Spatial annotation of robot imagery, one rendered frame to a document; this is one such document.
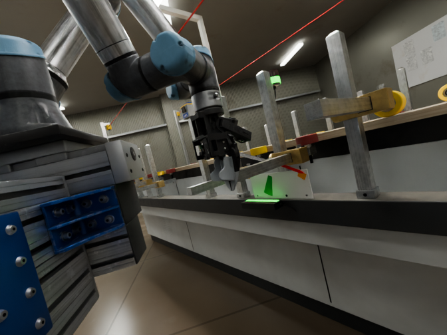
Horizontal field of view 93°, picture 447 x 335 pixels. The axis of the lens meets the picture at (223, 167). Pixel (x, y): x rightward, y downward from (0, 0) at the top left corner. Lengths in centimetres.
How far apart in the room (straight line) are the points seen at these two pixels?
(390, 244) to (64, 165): 82
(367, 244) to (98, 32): 85
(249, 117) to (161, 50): 735
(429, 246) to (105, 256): 75
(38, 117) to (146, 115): 711
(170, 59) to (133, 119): 731
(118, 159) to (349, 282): 102
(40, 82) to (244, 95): 747
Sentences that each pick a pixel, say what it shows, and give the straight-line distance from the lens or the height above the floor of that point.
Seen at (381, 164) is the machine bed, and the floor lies 75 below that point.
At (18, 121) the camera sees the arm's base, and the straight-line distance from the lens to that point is 59.
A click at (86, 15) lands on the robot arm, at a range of 54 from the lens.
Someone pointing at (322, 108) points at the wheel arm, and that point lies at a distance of 40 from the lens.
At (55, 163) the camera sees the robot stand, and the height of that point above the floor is 97.
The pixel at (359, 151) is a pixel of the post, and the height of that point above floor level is 83.
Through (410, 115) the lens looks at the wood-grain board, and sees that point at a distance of 83.
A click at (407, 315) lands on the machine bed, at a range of 114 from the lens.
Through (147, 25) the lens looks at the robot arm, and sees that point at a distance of 81.
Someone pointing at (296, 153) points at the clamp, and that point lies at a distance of 74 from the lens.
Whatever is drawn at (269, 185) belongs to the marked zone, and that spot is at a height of 75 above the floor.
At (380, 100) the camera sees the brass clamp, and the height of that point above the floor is 94.
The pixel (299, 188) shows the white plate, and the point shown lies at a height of 74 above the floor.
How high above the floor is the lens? 91
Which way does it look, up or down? 3 degrees down
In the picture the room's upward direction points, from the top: 14 degrees counter-clockwise
